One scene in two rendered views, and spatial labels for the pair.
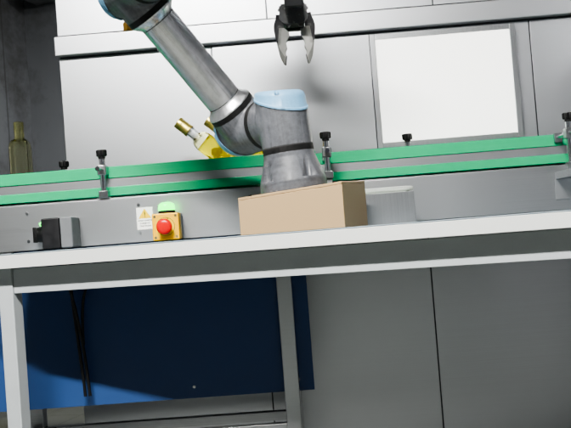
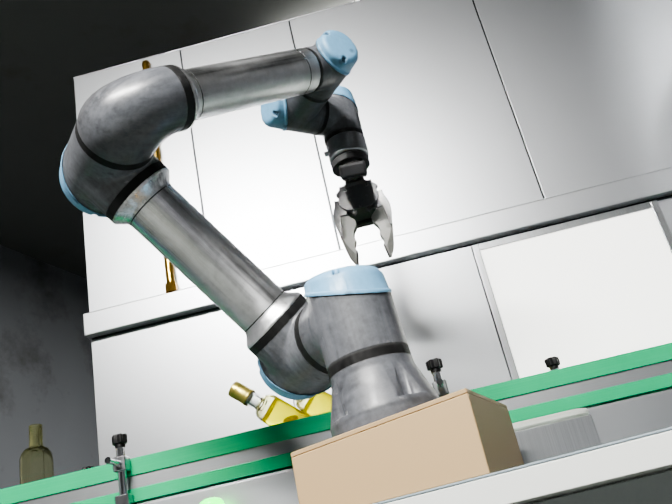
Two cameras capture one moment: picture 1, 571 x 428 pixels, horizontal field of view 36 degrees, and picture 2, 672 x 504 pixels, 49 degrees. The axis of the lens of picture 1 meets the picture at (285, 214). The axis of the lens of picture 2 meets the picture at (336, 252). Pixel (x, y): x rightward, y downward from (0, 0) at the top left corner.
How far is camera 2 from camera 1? 97 cm
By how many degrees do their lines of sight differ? 23
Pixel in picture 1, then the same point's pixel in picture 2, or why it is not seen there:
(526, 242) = not seen: outside the picture
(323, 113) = (430, 352)
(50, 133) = not seen: hidden behind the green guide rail
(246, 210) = (307, 472)
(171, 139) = (234, 420)
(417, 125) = (562, 348)
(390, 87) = (513, 304)
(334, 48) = (429, 269)
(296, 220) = (397, 475)
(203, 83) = (226, 285)
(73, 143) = (108, 445)
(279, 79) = not seen: hidden behind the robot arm
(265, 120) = (323, 317)
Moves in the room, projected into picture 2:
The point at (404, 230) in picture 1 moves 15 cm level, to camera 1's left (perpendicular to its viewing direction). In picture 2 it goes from (610, 459) to (467, 491)
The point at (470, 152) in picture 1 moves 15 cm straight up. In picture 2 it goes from (652, 363) to (624, 290)
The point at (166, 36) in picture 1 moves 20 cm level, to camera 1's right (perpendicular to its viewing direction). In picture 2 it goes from (161, 221) to (294, 188)
